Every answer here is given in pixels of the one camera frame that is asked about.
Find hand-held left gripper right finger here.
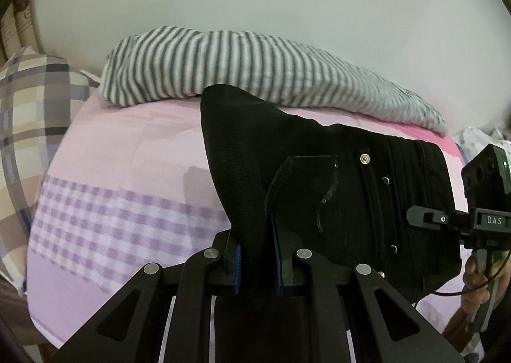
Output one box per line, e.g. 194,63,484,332
271,215,466,363

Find black cable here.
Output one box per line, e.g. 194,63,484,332
413,249,511,308

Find pink purple checked bed sheet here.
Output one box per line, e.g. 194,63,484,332
24,91,485,363

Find person's right hand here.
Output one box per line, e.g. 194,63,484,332
461,257,488,313

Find black pants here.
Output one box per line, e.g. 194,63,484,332
200,84,464,363

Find white patterned cloth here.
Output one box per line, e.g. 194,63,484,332
451,127,511,172

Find plaid pillow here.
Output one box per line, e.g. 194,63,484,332
0,45,100,296

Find wooden headboard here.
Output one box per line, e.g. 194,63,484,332
0,0,44,64

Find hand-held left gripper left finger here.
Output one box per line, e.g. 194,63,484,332
52,229,244,363

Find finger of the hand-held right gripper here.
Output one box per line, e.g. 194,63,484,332
406,205,472,234

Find grey white striped blanket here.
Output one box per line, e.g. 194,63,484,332
98,26,448,136

